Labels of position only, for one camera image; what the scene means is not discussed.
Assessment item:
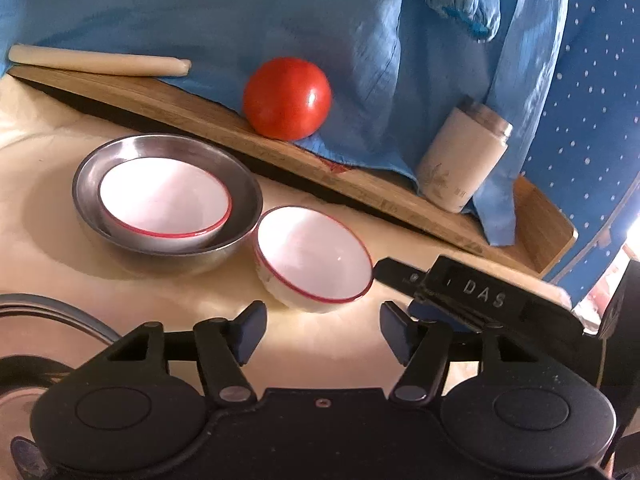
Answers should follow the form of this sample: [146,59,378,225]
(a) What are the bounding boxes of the cream rolling pin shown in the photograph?
[9,44,192,78]

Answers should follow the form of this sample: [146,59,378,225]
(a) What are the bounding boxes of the wooden board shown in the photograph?
[10,65,578,276]

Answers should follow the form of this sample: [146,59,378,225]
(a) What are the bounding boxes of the blue polka dot cloth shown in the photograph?
[520,0,640,306]

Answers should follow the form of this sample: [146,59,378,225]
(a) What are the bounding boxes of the steel bowl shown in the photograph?
[72,134,264,276]

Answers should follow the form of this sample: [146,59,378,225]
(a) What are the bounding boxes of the white bowl with red rim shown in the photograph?
[254,206,374,315]
[98,156,233,253]

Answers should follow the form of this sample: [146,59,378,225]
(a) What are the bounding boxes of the light blue jacket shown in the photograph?
[0,0,571,248]

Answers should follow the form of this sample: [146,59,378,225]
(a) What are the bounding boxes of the red tomato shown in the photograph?
[243,57,333,142]

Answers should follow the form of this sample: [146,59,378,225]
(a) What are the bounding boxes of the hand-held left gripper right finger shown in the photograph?
[380,302,576,405]

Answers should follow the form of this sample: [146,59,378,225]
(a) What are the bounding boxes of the cream paper sheet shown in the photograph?
[0,72,571,396]

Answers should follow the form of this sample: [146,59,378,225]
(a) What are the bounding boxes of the white thermos bottle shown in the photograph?
[417,95,514,213]

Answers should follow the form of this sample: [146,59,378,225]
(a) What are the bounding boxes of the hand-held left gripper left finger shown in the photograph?
[75,301,268,407]

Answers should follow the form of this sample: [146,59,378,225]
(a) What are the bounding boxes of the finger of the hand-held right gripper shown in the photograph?
[375,258,436,293]
[407,297,483,333]

